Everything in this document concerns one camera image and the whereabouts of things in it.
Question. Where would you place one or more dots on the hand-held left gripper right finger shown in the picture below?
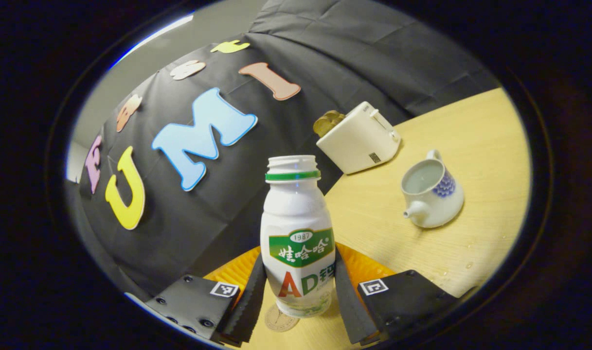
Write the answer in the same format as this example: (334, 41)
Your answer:
(351, 311)

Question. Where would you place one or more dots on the brown bread slice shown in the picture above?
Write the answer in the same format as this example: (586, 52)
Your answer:
(322, 126)
(337, 116)

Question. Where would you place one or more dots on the round wooden coaster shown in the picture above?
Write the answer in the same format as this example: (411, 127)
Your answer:
(278, 322)

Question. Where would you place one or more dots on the white water bottle green label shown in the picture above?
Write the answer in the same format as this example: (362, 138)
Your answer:
(296, 214)

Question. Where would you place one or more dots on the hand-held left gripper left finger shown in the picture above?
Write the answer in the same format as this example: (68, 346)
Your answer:
(247, 311)

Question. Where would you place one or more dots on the white blue-patterned teacup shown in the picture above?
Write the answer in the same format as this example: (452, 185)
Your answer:
(437, 204)

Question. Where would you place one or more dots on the white toaster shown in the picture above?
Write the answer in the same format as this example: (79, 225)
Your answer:
(359, 141)

